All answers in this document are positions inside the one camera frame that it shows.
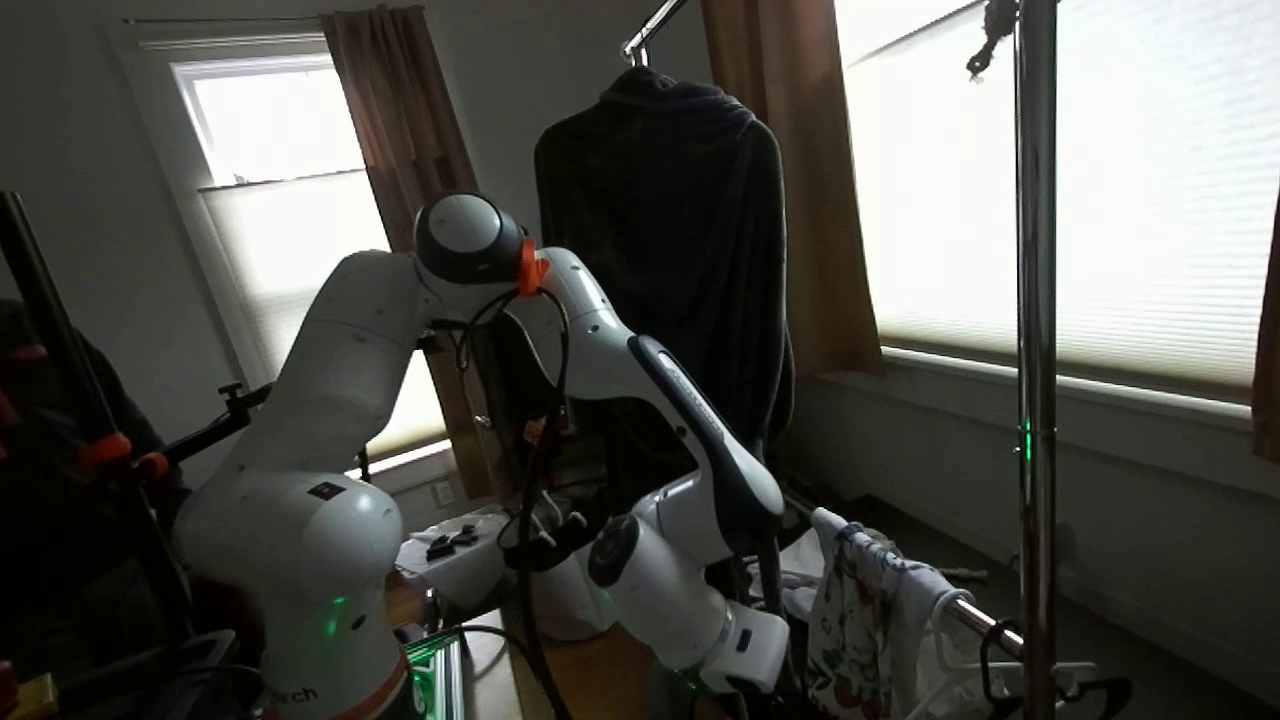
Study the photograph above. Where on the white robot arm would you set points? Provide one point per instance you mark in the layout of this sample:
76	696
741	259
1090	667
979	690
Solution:
310	547

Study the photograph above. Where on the metal clothes rack pole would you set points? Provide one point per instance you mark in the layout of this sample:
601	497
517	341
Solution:
1036	341

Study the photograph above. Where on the dark hanging garment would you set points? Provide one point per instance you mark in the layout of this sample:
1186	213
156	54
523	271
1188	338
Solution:
672	198

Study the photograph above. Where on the brown curtain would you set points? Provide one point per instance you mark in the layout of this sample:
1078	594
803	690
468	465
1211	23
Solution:
782	62
401	114

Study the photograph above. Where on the patterned white cloth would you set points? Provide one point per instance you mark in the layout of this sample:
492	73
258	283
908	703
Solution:
882	634

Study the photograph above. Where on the left brown curtain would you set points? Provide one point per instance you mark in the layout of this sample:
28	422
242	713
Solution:
401	114

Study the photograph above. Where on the left bright window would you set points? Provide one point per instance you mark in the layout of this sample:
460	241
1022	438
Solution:
282	185

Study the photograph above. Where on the black tripod stand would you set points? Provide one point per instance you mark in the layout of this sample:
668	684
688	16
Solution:
106	451

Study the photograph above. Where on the white window blind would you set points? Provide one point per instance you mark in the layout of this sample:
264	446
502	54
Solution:
1165	178

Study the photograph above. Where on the lower metal rack rail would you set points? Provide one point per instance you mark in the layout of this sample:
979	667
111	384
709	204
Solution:
982	621

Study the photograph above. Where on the metal rack rail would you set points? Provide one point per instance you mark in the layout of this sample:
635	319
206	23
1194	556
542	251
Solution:
982	621
647	35

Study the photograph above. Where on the top metal rack rail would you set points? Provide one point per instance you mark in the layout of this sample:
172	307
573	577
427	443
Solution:
647	35

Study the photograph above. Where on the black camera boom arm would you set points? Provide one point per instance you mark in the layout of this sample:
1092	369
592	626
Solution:
239	412

